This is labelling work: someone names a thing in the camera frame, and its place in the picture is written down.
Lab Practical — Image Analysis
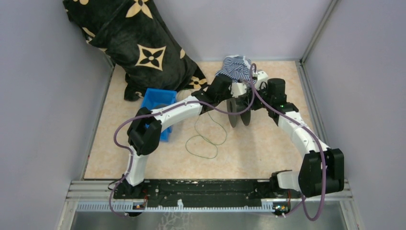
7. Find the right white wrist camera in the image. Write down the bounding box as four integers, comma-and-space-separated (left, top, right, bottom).
254, 69, 269, 90

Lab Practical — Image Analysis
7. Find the thin green wire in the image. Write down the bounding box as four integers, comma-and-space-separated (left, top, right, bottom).
177, 89, 228, 160

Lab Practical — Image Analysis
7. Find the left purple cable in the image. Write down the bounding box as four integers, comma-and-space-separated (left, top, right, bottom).
109, 79, 256, 219

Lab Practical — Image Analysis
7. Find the aluminium frame rail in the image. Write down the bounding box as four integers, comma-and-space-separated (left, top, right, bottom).
66, 178, 353, 207

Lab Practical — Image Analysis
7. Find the blue white striped cloth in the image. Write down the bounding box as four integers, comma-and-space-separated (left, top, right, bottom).
215, 55, 252, 82

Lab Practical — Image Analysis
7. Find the purple cable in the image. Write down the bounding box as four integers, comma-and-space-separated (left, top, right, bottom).
248, 63, 327, 221
109, 79, 256, 219

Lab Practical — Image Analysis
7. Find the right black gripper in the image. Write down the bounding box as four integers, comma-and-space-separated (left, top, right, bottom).
241, 83, 272, 111

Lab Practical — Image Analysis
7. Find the black beige floral blanket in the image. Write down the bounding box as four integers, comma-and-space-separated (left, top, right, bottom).
63, 0, 207, 102

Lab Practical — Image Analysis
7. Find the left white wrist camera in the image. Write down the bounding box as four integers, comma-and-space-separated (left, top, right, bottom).
231, 82, 248, 98

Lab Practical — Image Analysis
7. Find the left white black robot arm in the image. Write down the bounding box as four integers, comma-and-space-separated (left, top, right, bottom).
124, 74, 232, 198

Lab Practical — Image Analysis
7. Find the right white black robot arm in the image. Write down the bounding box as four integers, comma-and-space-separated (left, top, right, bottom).
252, 78, 345, 197

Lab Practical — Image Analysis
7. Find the black cable spool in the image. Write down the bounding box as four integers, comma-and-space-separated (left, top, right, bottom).
226, 97, 251, 128

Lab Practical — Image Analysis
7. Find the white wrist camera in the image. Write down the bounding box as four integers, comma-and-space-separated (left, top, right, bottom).
254, 69, 269, 90
231, 82, 248, 98

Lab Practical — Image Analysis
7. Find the blue plastic bin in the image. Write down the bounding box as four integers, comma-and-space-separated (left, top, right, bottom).
141, 88, 177, 142

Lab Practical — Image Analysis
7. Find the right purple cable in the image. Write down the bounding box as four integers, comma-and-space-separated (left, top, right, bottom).
248, 63, 327, 221

